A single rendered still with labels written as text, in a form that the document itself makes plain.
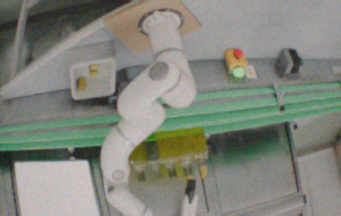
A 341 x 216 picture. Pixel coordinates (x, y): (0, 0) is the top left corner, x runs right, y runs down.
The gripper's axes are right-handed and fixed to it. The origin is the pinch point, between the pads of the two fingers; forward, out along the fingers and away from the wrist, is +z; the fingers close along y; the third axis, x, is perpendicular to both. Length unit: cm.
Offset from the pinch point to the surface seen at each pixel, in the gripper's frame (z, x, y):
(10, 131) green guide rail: 7, 79, 3
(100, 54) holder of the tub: 29, 37, 33
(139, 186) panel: 1.9, 18.5, -12.7
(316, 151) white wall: 174, -218, -308
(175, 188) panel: 3.0, 4.3, -12.5
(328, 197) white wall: 101, -246, -309
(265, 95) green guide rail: 35.0, -26.0, 13.8
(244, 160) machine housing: 19.9, -24.8, -15.9
